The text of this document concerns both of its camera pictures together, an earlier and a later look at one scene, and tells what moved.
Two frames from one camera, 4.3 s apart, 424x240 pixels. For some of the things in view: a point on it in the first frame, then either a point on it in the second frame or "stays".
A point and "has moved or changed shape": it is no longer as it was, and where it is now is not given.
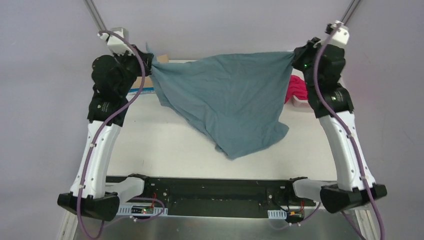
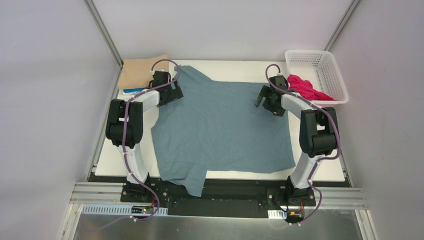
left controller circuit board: (142, 209) stays
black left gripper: (143, 60) → (173, 93)
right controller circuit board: (295, 214) stays
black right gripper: (301, 57) → (267, 98)
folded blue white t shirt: (134, 91) stays
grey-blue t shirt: (237, 101) has moved or changed shape
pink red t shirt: (298, 87) stays
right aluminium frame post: (350, 12) stays
